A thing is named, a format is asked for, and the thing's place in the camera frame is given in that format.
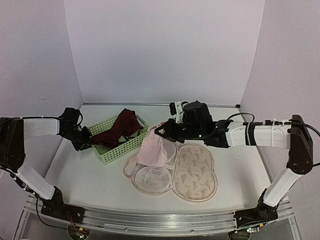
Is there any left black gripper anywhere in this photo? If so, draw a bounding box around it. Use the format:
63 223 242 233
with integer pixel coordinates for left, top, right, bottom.
61 125 95 151

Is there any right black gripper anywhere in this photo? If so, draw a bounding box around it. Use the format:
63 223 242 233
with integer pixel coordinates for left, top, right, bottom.
155 118 204 144

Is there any green plastic basket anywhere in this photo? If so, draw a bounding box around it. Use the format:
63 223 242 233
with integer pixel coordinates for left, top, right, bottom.
88 113 150 165

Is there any pink bra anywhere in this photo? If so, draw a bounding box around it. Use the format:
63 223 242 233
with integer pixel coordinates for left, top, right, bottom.
136 124 168 167

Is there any dark red bra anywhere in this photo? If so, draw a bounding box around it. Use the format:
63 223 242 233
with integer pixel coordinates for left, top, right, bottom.
93 108 143 149

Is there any patterned beige laundry bag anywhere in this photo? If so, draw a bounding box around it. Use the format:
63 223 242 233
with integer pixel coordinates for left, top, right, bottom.
122 141 218 202

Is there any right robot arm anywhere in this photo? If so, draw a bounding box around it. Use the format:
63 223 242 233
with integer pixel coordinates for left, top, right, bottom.
154 101 320 222

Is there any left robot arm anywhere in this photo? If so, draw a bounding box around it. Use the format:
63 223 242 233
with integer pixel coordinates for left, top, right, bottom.
0 107 93 200

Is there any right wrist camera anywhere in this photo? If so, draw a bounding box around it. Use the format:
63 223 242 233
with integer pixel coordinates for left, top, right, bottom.
169 101 188 124

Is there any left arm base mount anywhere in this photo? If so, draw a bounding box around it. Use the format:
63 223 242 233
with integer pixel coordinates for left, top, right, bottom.
39 186 85 224

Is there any aluminium front rail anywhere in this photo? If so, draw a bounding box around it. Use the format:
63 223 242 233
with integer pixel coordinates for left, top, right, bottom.
13 195 302 240

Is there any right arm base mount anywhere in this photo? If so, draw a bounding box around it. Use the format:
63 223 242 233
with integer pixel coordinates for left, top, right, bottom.
233 189 279 230

